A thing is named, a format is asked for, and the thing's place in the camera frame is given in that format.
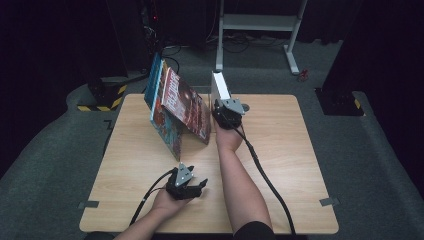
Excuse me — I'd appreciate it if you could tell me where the black stand base yellow mark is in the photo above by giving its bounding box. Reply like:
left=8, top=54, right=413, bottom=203
left=314, top=87, right=365, bottom=117

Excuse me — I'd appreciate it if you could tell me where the white and red book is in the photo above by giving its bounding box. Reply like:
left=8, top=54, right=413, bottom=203
left=210, top=70, right=233, bottom=104

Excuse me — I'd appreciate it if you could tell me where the dark equipment with red light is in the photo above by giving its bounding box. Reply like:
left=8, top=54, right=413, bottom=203
left=139, top=0, right=164, bottom=73

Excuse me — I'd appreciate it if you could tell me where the clear acrylic book rack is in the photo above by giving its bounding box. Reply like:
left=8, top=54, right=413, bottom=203
left=191, top=85, right=234, bottom=135

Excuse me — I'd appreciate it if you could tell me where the black yellow striped stand base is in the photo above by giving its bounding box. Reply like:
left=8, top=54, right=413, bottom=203
left=77, top=77, right=128, bottom=113

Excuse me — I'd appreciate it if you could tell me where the dark purple magazine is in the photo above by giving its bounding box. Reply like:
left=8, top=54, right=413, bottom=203
left=160, top=67, right=212, bottom=145

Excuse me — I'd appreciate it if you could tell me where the person's left hand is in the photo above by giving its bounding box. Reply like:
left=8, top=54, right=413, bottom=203
left=151, top=191, right=194, bottom=218

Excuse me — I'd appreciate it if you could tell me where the light blue picture book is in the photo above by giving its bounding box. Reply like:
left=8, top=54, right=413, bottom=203
left=148, top=59, right=184, bottom=163

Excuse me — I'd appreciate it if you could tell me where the person's dark clothed leg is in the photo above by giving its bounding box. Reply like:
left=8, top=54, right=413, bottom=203
left=84, top=230, right=116, bottom=240

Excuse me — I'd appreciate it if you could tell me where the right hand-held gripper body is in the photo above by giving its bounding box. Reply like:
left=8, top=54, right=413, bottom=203
left=212, top=97, right=247, bottom=130

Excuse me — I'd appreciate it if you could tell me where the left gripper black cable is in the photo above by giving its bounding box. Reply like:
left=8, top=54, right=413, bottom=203
left=129, top=168, right=178, bottom=228

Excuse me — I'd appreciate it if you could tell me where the person's right hand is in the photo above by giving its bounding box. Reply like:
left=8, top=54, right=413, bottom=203
left=214, top=123, right=244, bottom=152

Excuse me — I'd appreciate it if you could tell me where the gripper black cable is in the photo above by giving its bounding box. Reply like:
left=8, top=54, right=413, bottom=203
left=233, top=124, right=298, bottom=236
left=129, top=168, right=178, bottom=228

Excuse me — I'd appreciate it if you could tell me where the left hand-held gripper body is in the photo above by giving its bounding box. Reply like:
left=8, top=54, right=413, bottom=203
left=165, top=162, right=201, bottom=201

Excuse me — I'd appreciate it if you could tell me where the person's black sleeve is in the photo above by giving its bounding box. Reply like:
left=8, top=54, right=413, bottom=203
left=233, top=220, right=278, bottom=240

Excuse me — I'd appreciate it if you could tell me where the cable bundle under stand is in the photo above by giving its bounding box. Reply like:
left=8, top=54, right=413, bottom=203
left=204, top=31, right=291, bottom=54

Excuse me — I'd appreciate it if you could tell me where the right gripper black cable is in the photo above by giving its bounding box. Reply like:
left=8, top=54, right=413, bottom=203
left=233, top=124, right=298, bottom=236

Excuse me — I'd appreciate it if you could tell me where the dark blue picture book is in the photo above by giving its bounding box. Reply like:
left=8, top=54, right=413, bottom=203
left=143, top=53, right=164, bottom=111

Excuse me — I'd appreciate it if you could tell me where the white metal stand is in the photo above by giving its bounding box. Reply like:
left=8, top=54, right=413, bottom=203
left=214, top=0, right=308, bottom=75

